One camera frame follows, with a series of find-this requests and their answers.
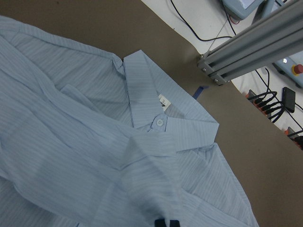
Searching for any emergency stop control box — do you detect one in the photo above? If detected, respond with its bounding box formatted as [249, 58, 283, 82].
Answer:
[273, 51, 303, 89]

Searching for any power strip with plugs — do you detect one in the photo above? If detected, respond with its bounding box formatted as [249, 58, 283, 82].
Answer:
[246, 90, 285, 123]

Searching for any light blue striped shirt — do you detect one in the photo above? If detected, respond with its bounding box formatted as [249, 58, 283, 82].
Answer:
[0, 17, 258, 227]

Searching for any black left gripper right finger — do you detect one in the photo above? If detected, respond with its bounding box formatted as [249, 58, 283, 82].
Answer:
[169, 220, 180, 227]

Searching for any aluminium frame profile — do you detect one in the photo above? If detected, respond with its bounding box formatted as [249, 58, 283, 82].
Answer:
[197, 0, 303, 86]

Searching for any blue tape line crosswise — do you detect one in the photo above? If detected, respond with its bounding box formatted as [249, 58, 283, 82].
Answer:
[192, 86, 209, 100]

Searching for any black cable on table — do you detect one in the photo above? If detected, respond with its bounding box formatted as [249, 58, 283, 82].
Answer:
[169, 0, 232, 42]

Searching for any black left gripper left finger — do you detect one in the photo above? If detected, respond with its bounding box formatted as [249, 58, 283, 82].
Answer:
[154, 219, 166, 227]

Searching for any grey teach pendant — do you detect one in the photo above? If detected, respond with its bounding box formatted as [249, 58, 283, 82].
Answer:
[222, 0, 263, 20]

